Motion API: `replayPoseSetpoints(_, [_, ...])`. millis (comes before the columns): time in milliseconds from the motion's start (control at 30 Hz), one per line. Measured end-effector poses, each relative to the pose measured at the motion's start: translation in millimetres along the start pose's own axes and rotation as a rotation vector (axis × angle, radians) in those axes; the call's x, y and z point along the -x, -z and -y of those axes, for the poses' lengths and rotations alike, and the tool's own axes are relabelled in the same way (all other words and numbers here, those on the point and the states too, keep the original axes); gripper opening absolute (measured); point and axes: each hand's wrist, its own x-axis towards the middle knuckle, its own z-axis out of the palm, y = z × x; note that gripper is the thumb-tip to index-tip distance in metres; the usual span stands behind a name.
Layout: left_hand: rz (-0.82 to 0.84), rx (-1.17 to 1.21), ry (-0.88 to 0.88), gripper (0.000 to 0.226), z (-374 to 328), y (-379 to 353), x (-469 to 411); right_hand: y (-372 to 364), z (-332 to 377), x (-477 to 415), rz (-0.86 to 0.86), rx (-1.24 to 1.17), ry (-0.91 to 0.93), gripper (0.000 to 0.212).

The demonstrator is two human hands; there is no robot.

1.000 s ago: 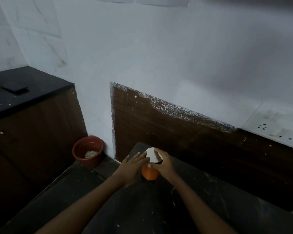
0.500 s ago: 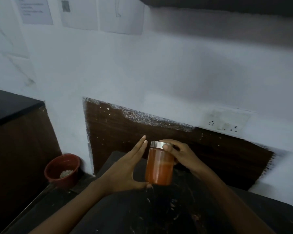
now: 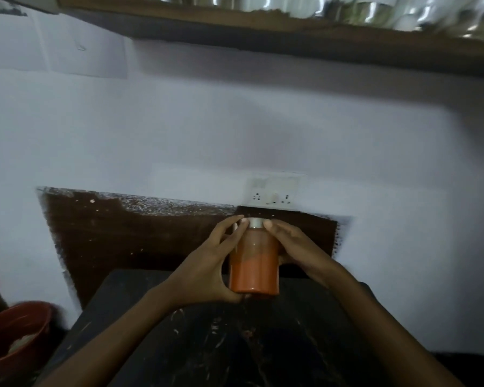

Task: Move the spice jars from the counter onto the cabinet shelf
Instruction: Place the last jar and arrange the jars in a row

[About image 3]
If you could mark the person's left hand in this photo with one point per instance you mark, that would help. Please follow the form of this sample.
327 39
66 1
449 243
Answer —
201 278

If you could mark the person's right hand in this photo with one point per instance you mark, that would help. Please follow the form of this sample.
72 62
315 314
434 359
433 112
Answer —
306 253

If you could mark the orange spice jar silver lid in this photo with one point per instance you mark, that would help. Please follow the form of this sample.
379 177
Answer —
254 274

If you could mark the brown wooden wall cabinet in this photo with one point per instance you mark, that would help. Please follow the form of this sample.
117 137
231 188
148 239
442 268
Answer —
306 36

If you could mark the green spice jar silver lid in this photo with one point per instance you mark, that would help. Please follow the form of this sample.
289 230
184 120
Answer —
369 14

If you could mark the person's right forearm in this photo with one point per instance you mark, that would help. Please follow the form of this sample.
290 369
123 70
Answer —
395 338

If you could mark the person's left forearm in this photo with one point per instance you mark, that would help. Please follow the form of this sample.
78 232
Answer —
113 342

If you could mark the red plastic pot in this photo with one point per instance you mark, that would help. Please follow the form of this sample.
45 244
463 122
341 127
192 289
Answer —
8 358

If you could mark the white wall socket plate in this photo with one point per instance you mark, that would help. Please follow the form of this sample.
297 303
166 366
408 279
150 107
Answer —
274 191

